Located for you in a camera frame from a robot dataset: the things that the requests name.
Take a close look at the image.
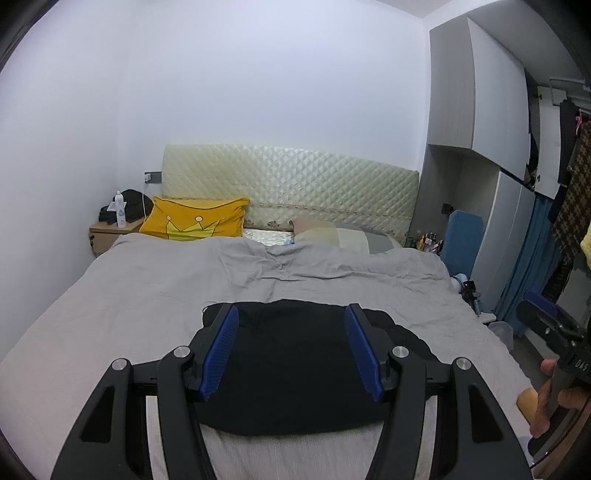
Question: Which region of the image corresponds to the grey wardrobe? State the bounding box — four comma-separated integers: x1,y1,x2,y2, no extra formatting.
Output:
418,16,591,315

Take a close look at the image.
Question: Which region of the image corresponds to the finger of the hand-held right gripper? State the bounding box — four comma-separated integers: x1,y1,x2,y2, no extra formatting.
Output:
516,299,573,341
526,290,583,325

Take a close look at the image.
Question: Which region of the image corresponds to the blue curtain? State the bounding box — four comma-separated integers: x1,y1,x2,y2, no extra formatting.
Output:
492,194,561,340

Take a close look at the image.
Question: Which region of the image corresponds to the bed with grey sheet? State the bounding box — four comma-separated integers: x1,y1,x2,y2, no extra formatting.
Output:
0,232,539,480

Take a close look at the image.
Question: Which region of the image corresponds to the houndstooth hanging garment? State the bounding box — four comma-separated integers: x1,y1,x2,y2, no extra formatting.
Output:
542,134,591,302

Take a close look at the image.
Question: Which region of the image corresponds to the small black device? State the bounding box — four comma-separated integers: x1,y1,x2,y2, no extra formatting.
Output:
462,279,482,315

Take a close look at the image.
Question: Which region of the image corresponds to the person's right hand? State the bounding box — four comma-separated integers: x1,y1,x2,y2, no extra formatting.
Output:
516,359,591,439

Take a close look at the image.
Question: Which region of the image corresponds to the yellow crown print pillow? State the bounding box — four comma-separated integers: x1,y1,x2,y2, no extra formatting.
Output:
139,196,251,241

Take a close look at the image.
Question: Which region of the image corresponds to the black padded jacket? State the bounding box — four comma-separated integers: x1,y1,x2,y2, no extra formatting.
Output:
196,299,439,437

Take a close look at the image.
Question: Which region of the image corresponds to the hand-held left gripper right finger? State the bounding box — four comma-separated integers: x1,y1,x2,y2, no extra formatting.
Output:
344,302,534,480

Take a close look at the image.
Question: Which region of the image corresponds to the group of cosmetic bottles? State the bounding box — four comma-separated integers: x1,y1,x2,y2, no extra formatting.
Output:
405,231,445,253

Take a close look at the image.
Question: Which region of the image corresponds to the patchwork pillow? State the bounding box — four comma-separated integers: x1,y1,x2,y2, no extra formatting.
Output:
293,218,403,256

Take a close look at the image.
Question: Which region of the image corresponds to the blue padded board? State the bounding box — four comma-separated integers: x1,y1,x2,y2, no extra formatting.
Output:
441,210,484,278

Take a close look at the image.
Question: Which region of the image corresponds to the black hanging garment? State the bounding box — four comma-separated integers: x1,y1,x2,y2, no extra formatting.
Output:
556,99,581,186

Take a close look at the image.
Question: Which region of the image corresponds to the cream quilted headboard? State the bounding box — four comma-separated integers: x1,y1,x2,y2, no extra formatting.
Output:
161,144,420,232

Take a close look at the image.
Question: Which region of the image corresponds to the floral bed sheet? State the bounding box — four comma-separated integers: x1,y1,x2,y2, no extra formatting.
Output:
242,227,296,246

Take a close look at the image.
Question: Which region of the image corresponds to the wooden nightstand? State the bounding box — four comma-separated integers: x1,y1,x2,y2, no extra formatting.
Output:
89,218,146,257

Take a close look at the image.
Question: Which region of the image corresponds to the black bag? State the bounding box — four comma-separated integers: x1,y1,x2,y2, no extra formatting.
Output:
98,189,154,223

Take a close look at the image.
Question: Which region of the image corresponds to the translucent waste bin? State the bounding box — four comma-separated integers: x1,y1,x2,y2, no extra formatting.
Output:
487,320,515,352

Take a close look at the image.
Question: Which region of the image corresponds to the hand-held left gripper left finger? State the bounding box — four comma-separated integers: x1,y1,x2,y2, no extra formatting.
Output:
50,302,240,480

